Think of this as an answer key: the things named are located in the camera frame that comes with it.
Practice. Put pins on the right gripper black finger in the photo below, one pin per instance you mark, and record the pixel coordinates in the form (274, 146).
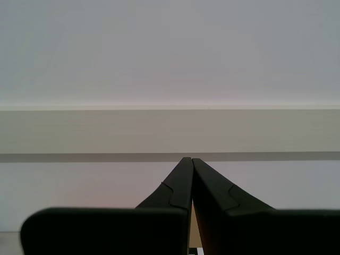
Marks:
(106, 231)
(265, 233)

